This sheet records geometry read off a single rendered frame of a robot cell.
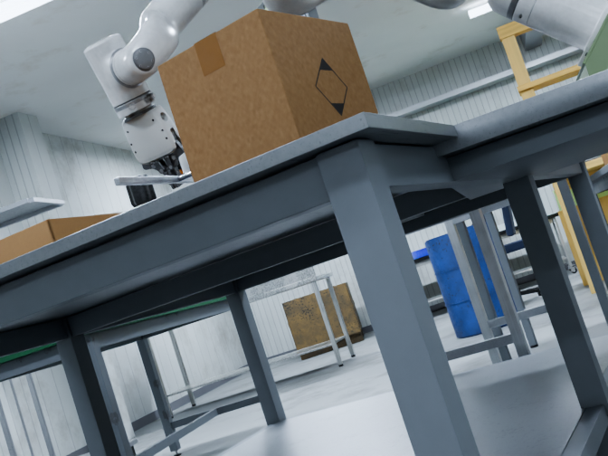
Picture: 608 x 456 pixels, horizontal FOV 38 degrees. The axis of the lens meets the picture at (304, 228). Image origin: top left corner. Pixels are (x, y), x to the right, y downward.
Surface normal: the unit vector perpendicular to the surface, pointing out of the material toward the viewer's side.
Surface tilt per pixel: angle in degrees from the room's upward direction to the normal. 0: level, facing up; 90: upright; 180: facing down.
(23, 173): 90
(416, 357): 90
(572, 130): 90
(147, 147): 114
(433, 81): 90
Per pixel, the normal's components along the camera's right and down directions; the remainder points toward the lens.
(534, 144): -0.24, 0.00
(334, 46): 0.78, -0.30
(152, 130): -0.22, 0.36
